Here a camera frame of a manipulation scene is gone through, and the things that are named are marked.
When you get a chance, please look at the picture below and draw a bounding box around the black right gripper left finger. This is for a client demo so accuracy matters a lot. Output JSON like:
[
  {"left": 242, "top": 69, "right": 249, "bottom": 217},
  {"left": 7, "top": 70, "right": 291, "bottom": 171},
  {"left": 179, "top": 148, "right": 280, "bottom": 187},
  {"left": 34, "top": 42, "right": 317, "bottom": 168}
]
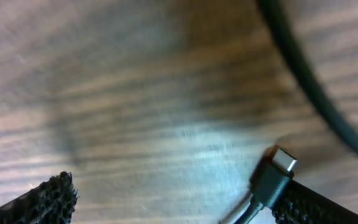
[{"left": 0, "top": 171, "right": 78, "bottom": 224}]

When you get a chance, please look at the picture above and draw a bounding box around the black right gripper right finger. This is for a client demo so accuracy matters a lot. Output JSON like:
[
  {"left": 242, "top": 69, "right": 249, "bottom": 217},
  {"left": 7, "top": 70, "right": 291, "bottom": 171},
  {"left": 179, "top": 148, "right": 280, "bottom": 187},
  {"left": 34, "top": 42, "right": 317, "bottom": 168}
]
[{"left": 272, "top": 180, "right": 358, "bottom": 224}]

